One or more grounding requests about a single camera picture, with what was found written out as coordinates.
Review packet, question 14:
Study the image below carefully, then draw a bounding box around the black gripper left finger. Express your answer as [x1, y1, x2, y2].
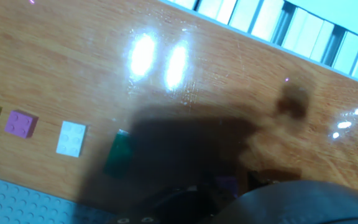
[109, 184, 229, 224]

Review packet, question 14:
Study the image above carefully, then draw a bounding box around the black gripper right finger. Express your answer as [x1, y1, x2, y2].
[247, 169, 281, 189]

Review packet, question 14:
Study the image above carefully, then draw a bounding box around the light pink Lego brick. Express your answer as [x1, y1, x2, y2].
[214, 175, 239, 199]

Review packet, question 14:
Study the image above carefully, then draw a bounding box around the dark green Lego brick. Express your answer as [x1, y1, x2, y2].
[103, 128, 134, 179]

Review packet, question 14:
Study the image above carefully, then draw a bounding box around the white Lego brick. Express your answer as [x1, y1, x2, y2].
[55, 120, 88, 159]

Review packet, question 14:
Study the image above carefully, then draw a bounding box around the grey Lego baseplate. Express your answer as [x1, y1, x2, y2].
[0, 173, 119, 224]

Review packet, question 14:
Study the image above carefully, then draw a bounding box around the small magenta Lego brick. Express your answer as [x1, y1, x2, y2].
[4, 110, 39, 139]

